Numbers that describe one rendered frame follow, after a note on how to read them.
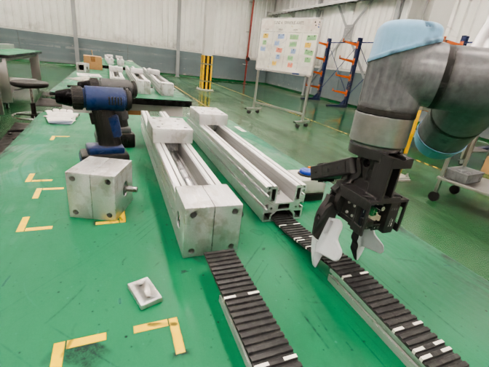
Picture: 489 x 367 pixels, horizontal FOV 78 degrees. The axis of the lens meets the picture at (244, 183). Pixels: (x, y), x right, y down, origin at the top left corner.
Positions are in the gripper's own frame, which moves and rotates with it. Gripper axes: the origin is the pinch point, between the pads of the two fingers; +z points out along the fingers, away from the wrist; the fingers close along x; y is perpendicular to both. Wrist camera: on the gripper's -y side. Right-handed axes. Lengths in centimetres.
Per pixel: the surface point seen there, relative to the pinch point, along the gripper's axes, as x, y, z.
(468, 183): 276, -132, 55
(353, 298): -1.4, 7.3, 2.4
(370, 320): -2.0, 11.6, 2.3
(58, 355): -40.4, 5.1, 3.4
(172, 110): 6, -201, 12
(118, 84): -32, -74, -17
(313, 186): 13.0, -26.1, -0.8
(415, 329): 0.7, 16.0, 0.2
